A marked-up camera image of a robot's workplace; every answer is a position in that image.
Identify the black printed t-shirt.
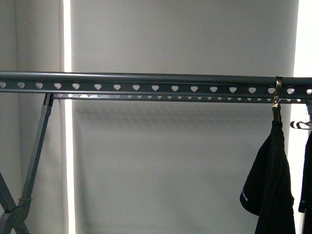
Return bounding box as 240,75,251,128
239,121,295,234

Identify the white striped hanger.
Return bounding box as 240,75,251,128
290,121,312,130

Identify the grey metal drying rack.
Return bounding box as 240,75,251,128
0,71,312,234

